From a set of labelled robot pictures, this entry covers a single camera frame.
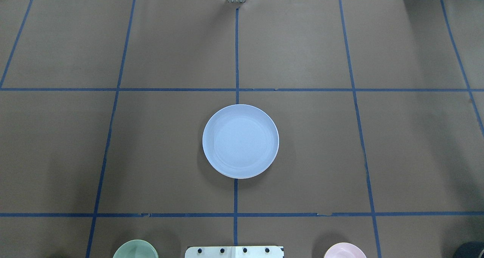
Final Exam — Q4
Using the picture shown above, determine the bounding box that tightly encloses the blue plate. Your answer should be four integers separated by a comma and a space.
202, 104, 280, 179

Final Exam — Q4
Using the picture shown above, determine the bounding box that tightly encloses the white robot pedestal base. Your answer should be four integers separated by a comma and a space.
185, 246, 285, 258

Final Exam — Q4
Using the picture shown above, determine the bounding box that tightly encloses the green bowl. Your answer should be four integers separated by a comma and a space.
113, 239, 159, 258

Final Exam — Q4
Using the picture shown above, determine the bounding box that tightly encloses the pink bowl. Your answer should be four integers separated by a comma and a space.
323, 242, 366, 258

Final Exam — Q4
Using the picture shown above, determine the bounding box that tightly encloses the dark blue pot with lid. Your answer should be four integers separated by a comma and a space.
452, 241, 484, 258

